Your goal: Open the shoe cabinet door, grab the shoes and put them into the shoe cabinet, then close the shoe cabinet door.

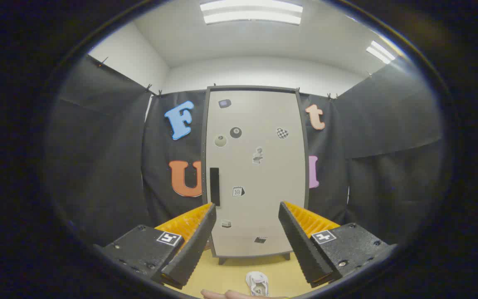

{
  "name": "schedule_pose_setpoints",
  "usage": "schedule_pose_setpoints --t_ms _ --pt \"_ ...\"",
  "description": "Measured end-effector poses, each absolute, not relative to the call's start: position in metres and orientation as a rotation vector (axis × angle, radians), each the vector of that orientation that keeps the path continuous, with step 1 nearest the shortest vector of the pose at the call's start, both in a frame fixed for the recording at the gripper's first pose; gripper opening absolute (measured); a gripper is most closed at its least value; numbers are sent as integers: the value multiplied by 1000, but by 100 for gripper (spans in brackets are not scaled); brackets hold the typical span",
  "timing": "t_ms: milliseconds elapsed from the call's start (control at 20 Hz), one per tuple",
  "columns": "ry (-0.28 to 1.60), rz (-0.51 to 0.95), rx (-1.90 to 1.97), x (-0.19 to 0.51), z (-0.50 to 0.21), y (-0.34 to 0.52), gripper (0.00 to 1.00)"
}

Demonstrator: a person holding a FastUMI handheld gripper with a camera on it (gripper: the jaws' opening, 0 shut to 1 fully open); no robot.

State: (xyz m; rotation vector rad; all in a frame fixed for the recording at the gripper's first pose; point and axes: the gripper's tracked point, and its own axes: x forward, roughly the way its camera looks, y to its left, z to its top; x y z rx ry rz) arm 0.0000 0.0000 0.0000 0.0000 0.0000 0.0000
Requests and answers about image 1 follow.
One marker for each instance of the white shoe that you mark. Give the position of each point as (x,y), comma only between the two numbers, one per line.
(252,277)

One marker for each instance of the large ceiling light panel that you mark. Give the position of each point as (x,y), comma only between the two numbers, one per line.
(251,16)

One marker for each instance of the small ceiling light panel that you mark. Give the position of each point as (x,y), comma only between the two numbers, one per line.
(382,52)

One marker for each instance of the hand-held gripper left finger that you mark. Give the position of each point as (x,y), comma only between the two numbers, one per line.
(193,253)

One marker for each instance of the black backdrop cloth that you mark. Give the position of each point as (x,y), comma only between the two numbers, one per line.
(98,166)

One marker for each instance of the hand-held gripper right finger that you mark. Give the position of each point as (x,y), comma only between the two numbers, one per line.
(301,249)

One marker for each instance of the grey shoe cabinet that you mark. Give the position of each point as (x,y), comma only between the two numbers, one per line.
(203,141)

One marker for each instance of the beige shoe cabinet door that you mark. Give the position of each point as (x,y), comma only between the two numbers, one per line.
(264,174)

